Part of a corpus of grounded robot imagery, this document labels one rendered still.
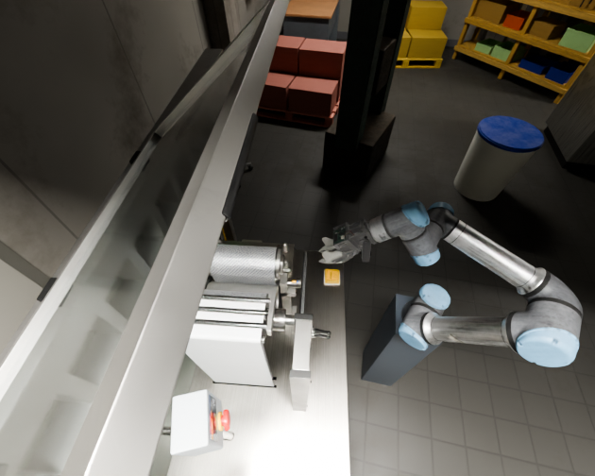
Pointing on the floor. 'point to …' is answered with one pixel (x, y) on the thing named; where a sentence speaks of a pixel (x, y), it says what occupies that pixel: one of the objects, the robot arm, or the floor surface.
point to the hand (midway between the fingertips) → (324, 256)
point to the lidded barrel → (496, 156)
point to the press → (365, 88)
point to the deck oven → (587, 116)
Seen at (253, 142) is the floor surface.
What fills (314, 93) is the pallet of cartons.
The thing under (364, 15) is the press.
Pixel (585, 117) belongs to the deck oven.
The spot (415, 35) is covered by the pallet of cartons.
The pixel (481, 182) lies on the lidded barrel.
